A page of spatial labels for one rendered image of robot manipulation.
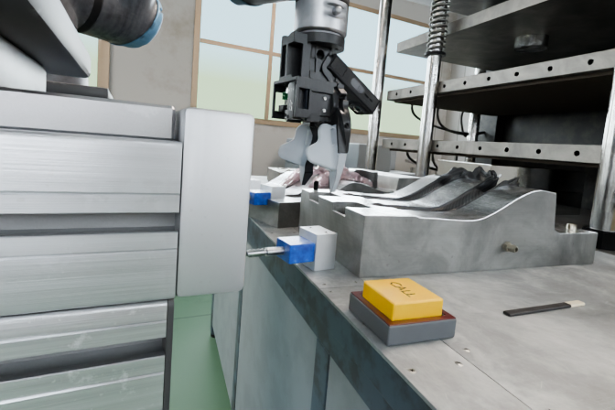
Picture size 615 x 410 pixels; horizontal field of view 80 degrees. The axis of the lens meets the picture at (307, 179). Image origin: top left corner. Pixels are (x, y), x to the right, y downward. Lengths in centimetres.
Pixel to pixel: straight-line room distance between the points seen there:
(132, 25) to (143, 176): 64
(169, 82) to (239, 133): 324
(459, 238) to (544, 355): 24
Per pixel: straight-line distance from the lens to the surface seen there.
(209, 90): 343
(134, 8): 80
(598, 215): 116
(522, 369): 41
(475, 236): 65
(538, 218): 75
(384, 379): 38
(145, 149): 18
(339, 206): 62
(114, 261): 18
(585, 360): 47
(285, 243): 53
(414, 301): 39
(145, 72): 341
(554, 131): 232
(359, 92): 56
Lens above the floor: 98
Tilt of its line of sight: 6 degrees down
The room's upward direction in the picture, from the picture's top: 5 degrees clockwise
